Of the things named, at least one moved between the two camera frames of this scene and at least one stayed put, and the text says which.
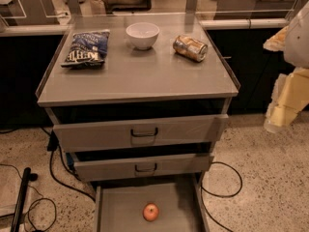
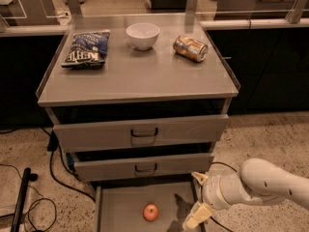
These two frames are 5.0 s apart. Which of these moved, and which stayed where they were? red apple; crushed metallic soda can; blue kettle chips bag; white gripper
Moved: white gripper
Stayed: blue kettle chips bag; crushed metallic soda can; red apple
